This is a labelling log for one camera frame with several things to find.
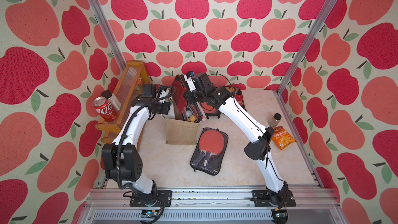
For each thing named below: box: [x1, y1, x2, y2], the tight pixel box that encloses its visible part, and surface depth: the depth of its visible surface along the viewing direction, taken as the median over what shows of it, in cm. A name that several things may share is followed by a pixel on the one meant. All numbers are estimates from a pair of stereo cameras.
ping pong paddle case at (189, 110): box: [172, 74, 203, 123], surface depth 79 cm
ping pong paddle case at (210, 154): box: [189, 127, 229, 176], surface depth 88 cm
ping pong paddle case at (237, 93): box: [225, 86, 248, 112], surface depth 120 cm
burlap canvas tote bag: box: [164, 97, 201, 146], surface depth 83 cm
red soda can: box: [92, 95, 120, 122], surface depth 65 cm
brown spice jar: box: [267, 113, 282, 128], surface depth 98 cm
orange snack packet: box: [271, 125, 298, 151], surface depth 92 cm
